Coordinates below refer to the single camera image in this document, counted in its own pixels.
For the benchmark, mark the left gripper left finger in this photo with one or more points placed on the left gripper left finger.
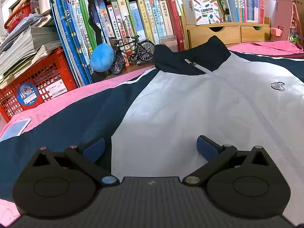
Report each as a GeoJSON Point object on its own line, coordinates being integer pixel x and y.
{"type": "Point", "coordinates": [85, 158]}

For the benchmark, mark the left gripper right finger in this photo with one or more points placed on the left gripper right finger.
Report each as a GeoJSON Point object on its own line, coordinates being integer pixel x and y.
{"type": "Point", "coordinates": [216, 156]}

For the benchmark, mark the navy white zip jacket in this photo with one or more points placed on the navy white zip jacket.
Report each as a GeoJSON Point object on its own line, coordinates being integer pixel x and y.
{"type": "Point", "coordinates": [251, 191]}

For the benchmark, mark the white smartphone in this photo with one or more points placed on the white smartphone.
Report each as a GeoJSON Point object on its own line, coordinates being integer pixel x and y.
{"type": "Point", "coordinates": [15, 129]}

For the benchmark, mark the red plastic crate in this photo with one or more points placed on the red plastic crate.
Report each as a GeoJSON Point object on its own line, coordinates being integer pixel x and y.
{"type": "Point", "coordinates": [45, 80]}

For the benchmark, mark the pink printed towel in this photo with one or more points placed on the pink printed towel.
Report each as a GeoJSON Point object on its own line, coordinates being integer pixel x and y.
{"type": "Point", "coordinates": [71, 97]}

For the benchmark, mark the small blue plush ball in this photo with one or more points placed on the small blue plush ball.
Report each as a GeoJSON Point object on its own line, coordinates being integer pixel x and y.
{"type": "Point", "coordinates": [102, 58]}

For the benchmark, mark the wooden drawer organizer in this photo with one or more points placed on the wooden drawer organizer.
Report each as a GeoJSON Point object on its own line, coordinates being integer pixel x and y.
{"type": "Point", "coordinates": [229, 33]}

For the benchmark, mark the clear plastic container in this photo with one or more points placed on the clear plastic container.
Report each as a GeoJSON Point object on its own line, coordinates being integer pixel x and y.
{"type": "Point", "coordinates": [170, 42]}

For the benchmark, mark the miniature black bicycle model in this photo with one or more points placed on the miniature black bicycle model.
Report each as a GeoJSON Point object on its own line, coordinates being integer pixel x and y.
{"type": "Point", "coordinates": [131, 49]}

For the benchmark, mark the stack of papers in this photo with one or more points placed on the stack of papers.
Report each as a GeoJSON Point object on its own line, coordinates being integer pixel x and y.
{"type": "Point", "coordinates": [32, 40]}

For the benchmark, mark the label printer box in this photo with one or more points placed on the label printer box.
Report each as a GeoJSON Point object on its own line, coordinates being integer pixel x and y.
{"type": "Point", "coordinates": [201, 12]}

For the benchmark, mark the pink toy house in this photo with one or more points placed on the pink toy house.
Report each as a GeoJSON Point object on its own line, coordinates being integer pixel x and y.
{"type": "Point", "coordinates": [287, 25]}

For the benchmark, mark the thick red book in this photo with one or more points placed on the thick red book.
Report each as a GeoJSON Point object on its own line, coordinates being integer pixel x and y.
{"type": "Point", "coordinates": [176, 25]}

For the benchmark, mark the small red basket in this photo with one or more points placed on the small red basket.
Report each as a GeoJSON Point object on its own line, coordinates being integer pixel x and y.
{"type": "Point", "coordinates": [17, 16]}

